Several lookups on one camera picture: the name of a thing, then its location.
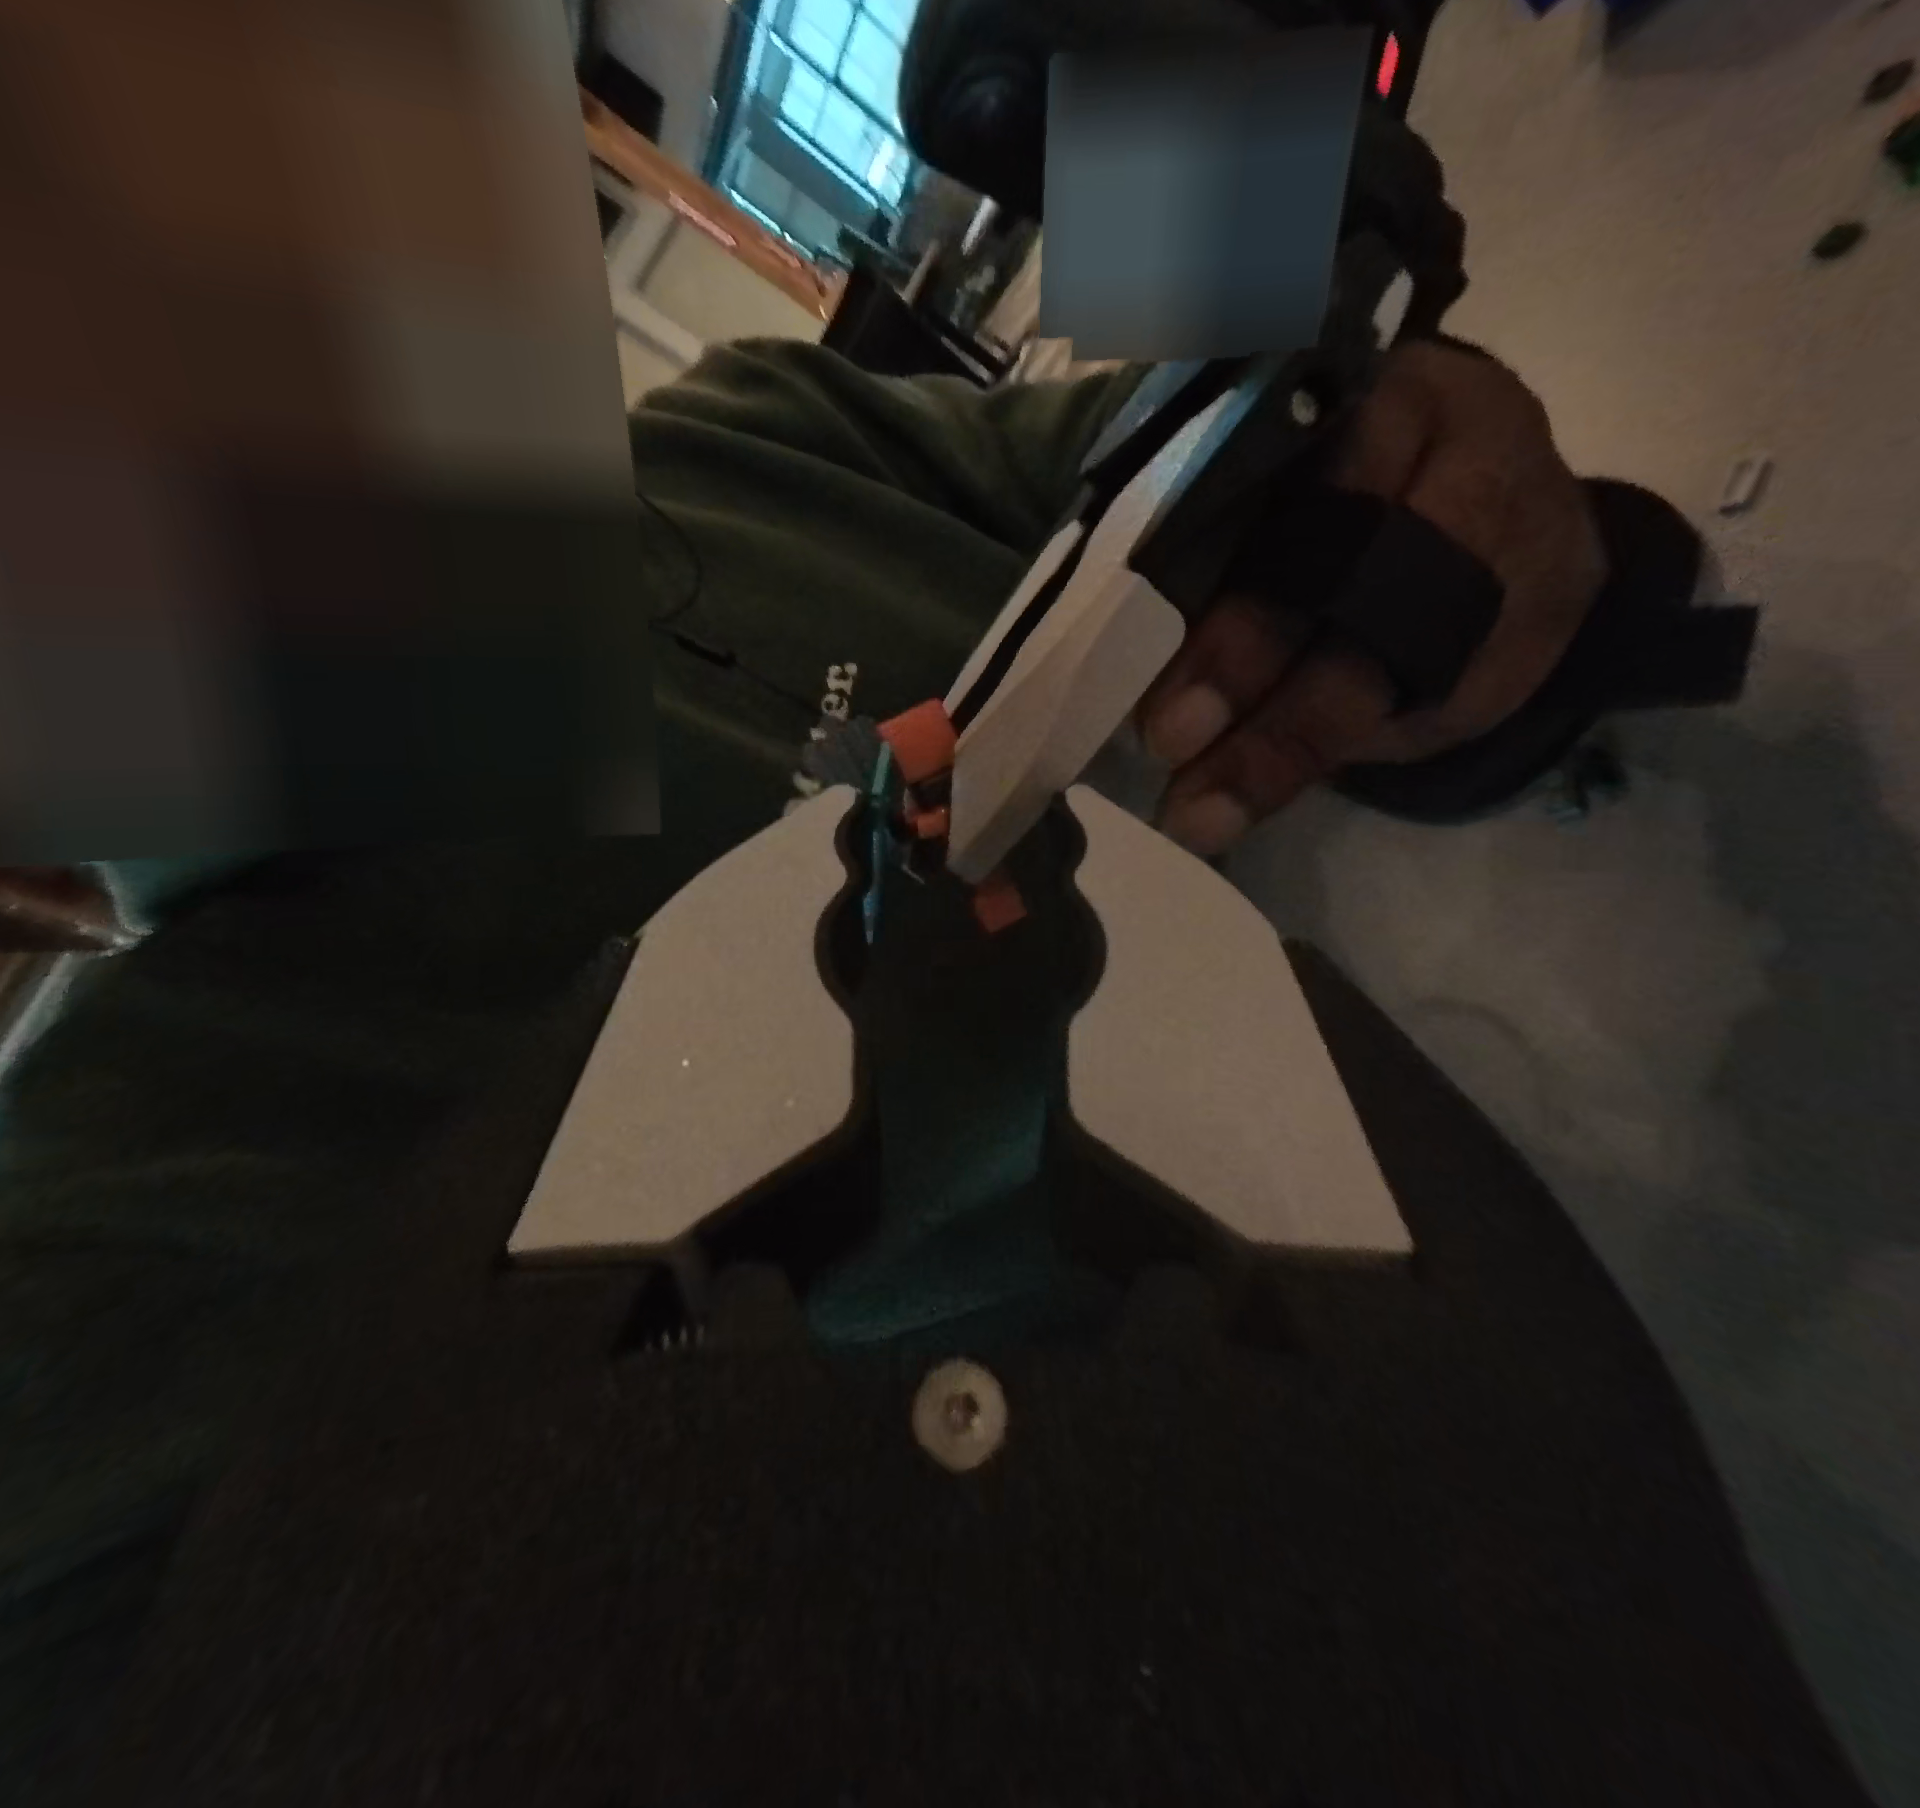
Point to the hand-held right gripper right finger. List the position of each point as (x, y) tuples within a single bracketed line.
[(1230, 1089)]

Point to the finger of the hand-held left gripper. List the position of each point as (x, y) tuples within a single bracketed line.
[(1163, 459), (1049, 727)]

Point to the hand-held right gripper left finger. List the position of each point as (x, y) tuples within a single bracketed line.
[(675, 1059)]

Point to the orange toy brick figure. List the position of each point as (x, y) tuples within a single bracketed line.
[(914, 739)]

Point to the teal toy pickaxe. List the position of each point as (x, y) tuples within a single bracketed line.
[(876, 864)]

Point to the grey desk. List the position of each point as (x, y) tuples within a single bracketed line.
[(1650, 1089)]

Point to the person's left hand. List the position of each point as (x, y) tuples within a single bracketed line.
[(1515, 488)]

